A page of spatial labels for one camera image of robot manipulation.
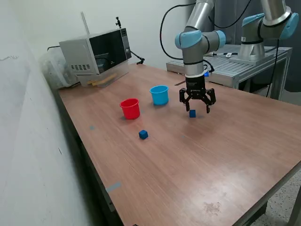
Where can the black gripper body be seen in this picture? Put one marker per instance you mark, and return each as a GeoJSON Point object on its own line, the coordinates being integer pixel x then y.
{"type": "Point", "coordinates": [195, 86]}

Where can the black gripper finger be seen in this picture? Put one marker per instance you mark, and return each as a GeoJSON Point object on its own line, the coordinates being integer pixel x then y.
{"type": "Point", "coordinates": [208, 108]}
{"type": "Point", "coordinates": [187, 104]}

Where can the blue cube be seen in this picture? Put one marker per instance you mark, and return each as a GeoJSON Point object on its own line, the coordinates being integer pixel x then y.
{"type": "Point", "coordinates": [143, 134]}
{"type": "Point", "coordinates": [192, 113]}

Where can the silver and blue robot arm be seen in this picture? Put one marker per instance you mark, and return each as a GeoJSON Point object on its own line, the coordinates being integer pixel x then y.
{"type": "Point", "coordinates": [195, 58]}

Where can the aluminium robot base platform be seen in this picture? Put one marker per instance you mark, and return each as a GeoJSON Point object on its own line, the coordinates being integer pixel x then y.
{"type": "Point", "coordinates": [223, 68]}

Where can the clear plastic storage bin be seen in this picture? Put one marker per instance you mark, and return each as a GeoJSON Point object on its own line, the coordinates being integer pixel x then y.
{"type": "Point", "coordinates": [54, 70]}

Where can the black tape strip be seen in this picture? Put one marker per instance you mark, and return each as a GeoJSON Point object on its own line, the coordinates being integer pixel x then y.
{"type": "Point", "coordinates": [179, 83]}

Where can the blue plastic cup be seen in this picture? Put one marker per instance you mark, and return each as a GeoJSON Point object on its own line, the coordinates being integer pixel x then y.
{"type": "Point", "coordinates": [160, 97]}

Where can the small white tag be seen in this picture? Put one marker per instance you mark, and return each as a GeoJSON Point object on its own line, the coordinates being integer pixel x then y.
{"type": "Point", "coordinates": [228, 54]}

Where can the red plastic cup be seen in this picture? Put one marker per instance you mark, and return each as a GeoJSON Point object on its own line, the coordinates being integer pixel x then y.
{"type": "Point", "coordinates": [130, 110]}

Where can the clear acrylic stand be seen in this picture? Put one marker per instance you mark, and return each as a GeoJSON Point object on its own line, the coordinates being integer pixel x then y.
{"type": "Point", "coordinates": [118, 73]}

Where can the wooden stick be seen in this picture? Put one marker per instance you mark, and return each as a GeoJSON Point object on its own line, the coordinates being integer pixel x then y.
{"type": "Point", "coordinates": [92, 83]}
{"type": "Point", "coordinates": [107, 78]}

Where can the silver microwave oven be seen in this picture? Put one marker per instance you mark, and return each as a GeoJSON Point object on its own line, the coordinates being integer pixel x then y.
{"type": "Point", "coordinates": [77, 51]}

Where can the thin white rod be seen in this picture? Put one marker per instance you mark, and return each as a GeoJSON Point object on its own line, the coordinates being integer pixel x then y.
{"type": "Point", "coordinates": [85, 23]}

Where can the small black camera mount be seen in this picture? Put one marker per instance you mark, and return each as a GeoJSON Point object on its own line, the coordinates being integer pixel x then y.
{"type": "Point", "coordinates": [117, 22]}

